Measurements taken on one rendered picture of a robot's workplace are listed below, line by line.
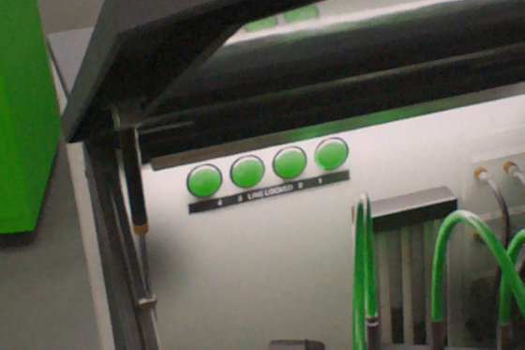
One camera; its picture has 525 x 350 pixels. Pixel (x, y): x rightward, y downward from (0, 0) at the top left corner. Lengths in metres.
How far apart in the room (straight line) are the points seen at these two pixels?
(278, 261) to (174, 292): 0.15
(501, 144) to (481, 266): 0.20
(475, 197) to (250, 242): 0.34
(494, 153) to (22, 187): 2.55
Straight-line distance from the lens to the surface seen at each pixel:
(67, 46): 1.67
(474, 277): 1.75
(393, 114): 1.53
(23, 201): 4.01
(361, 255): 1.26
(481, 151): 1.65
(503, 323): 1.60
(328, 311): 1.68
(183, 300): 1.60
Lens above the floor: 2.11
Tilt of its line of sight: 28 degrees down
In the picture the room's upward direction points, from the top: 5 degrees counter-clockwise
